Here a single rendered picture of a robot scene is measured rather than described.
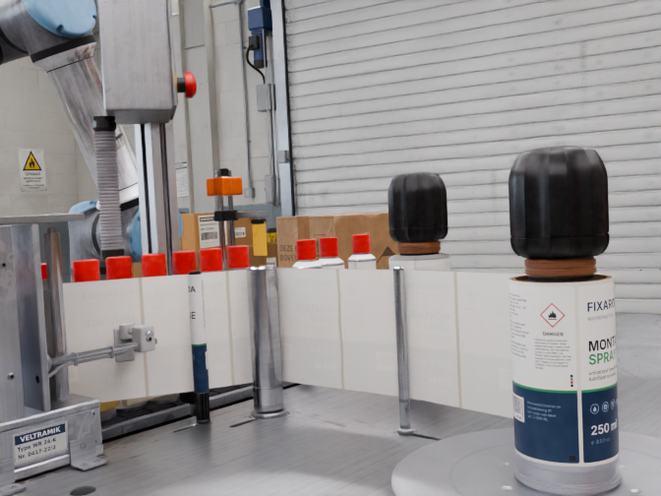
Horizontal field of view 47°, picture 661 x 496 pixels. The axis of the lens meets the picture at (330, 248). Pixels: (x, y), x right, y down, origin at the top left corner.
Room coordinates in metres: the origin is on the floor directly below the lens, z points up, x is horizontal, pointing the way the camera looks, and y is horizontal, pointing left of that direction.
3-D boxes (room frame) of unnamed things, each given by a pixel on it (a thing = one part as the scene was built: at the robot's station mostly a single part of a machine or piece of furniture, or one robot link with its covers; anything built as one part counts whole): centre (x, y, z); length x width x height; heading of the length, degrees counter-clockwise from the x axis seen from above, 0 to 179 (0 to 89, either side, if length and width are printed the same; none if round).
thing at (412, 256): (1.05, -0.12, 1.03); 0.09 x 0.09 x 0.30
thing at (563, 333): (0.66, -0.20, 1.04); 0.09 x 0.09 x 0.29
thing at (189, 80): (1.12, 0.20, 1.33); 0.04 x 0.03 x 0.04; 14
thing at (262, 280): (0.95, 0.09, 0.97); 0.05 x 0.05 x 0.19
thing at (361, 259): (1.41, -0.06, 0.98); 0.05 x 0.05 x 0.20
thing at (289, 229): (1.90, -0.06, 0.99); 0.30 x 0.24 x 0.27; 127
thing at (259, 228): (1.23, 0.11, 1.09); 0.03 x 0.01 x 0.06; 49
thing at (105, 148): (1.13, 0.32, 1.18); 0.04 x 0.04 x 0.21
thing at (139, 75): (1.16, 0.27, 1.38); 0.17 x 0.10 x 0.19; 14
